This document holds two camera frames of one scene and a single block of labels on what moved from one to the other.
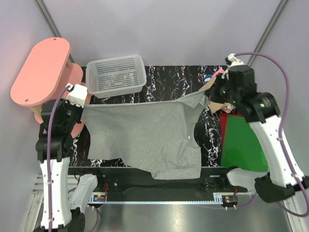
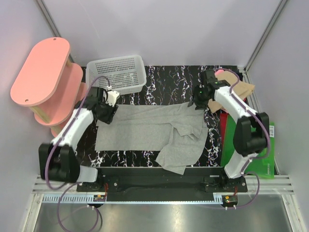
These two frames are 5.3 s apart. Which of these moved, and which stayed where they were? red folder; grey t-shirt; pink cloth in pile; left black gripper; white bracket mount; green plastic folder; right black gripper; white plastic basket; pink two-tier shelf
Moved: right black gripper; grey t-shirt; white bracket mount; left black gripper
Stayed: pink two-tier shelf; green plastic folder; white plastic basket; pink cloth in pile; red folder
